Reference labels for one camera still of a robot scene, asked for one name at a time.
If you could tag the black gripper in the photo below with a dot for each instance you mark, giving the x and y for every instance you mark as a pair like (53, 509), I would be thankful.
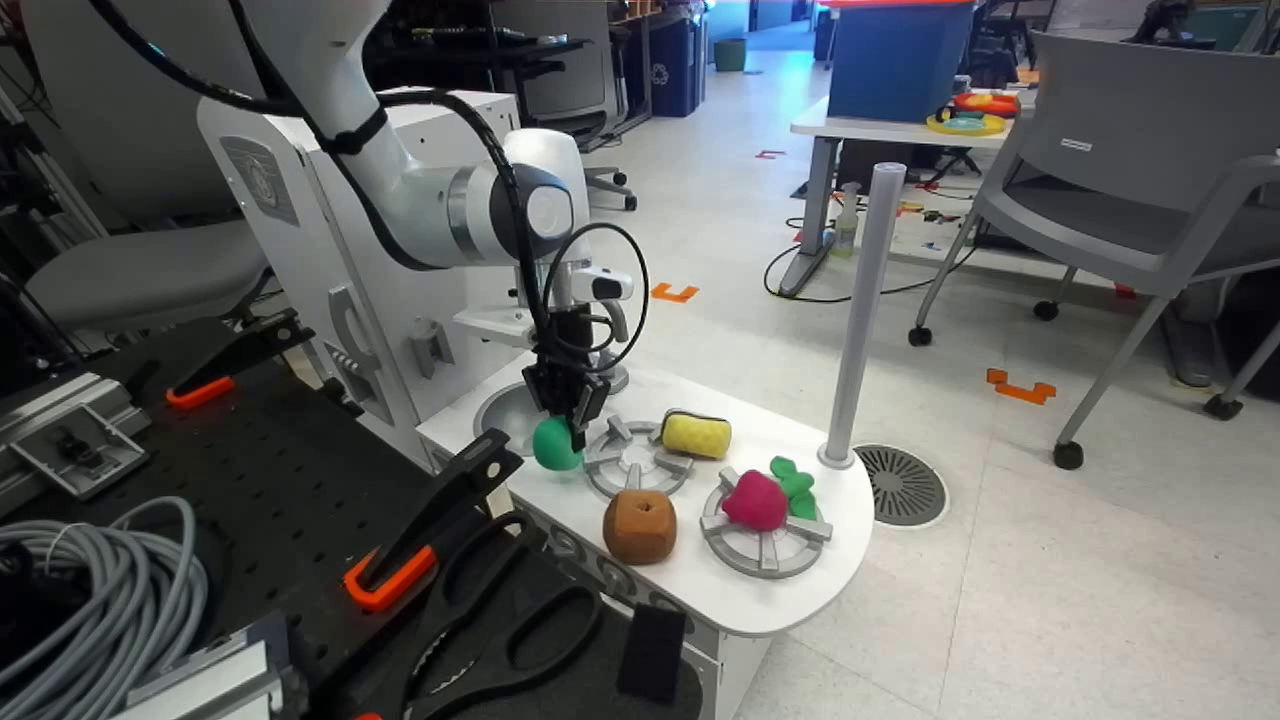
(563, 349)

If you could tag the green plush ball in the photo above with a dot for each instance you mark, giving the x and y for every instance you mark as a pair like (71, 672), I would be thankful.
(552, 446)

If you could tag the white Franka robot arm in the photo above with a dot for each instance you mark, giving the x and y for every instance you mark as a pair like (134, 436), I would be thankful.
(402, 186)

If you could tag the yellow sponge block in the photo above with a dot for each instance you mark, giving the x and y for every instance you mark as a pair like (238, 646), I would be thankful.
(692, 433)

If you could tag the brown plush ball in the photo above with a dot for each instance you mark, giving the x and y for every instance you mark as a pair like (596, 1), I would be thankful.
(641, 525)

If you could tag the small white rounded table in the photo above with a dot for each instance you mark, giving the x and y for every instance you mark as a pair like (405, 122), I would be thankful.
(761, 601)

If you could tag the black perforated workbench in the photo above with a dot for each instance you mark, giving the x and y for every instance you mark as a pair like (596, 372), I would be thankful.
(265, 506)

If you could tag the grey vertical pole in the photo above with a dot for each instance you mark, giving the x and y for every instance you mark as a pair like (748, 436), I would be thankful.
(864, 306)

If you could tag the round floor drain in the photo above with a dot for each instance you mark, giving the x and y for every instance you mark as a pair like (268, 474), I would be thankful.
(900, 487)

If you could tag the dark blue trash bin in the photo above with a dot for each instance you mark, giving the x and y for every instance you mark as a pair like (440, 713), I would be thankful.
(678, 65)

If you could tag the white side table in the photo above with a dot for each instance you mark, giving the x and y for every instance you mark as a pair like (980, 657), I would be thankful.
(864, 133)

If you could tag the light grey office chair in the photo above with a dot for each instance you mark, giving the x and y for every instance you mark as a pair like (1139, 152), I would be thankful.
(144, 275)

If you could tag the grey square mounting plate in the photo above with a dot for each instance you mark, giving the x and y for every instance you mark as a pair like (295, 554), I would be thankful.
(83, 453)

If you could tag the blue storage bin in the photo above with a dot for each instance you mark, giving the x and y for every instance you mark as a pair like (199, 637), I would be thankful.
(900, 65)

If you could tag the aluminium extrusion bar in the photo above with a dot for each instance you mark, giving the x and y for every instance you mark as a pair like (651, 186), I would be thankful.
(66, 403)

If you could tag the orange red toy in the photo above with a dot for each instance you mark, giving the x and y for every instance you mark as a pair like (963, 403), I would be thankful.
(991, 103)

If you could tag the grey plastic chair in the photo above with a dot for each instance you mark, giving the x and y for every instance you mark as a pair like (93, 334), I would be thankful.
(1133, 161)

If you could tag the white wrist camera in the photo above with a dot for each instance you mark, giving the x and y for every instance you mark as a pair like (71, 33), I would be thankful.
(596, 285)

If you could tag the black table edge bracket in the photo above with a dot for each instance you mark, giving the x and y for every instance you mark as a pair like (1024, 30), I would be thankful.
(653, 653)

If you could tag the silver metal frame piece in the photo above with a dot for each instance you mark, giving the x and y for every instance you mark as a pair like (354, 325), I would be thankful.
(215, 680)

